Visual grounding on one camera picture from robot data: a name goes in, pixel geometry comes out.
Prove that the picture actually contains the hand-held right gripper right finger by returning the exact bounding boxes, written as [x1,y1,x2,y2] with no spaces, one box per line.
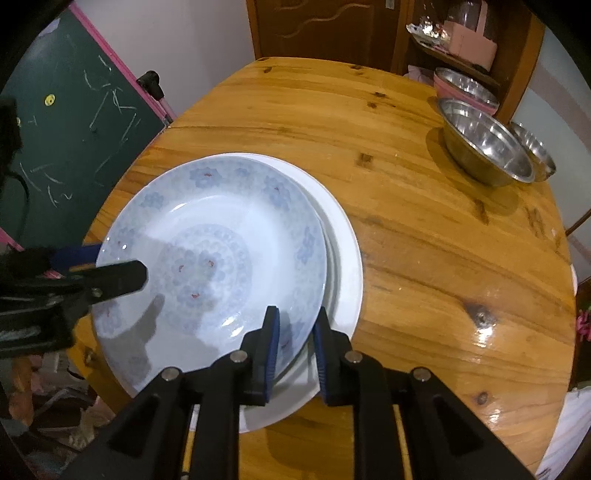
[313,307,536,480]

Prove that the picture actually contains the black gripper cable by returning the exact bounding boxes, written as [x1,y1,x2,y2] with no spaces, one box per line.
[8,165,32,252]

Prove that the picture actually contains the folded pink cloth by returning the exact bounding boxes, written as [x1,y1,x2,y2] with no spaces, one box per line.
[406,65,437,85]

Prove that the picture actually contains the crinkled foil packets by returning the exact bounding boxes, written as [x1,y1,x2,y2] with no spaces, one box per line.
[406,16,451,51]

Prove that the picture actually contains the frosted sliding door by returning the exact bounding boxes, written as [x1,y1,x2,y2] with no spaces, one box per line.
[508,28,591,280]

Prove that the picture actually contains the large white plate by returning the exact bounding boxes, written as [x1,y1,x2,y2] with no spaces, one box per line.
[238,154,364,433]

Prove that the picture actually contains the green chalkboard with pink frame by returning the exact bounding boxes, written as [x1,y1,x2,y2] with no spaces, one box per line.
[0,4,178,252]

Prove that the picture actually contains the medium steel bowl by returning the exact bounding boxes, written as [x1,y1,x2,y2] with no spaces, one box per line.
[434,67,500,109]

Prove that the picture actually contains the pink bowl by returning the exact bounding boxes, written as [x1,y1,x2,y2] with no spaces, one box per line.
[433,74,500,117]

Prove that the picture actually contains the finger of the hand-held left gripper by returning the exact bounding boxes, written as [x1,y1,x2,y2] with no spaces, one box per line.
[69,260,148,305]
[48,244,103,273]

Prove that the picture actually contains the small steel bowl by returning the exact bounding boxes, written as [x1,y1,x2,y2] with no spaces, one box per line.
[508,121,557,182]

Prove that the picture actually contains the wooden corner shelf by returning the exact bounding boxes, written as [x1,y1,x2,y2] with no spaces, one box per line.
[392,0,546,121]

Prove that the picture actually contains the blue floral patterned plate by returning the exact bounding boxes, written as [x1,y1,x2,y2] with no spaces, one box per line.
[90,154,329,400]

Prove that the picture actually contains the brown wooden door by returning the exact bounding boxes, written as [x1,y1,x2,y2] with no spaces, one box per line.
[245,0,403,73]

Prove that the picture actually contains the pink handled basket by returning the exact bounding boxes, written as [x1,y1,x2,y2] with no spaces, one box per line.
[445,0,499,68]

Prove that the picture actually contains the black easel knob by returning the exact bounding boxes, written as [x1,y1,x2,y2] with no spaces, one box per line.
[136,70,165,100]

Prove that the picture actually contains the large steel bowl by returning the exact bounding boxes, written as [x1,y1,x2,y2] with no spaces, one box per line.
[436,98,536,186]

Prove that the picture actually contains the printed blanket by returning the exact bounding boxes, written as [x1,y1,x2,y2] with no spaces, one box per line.
[536,382,591,480]

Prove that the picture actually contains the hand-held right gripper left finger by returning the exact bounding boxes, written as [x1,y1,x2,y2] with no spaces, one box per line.
[60,305,281,480]

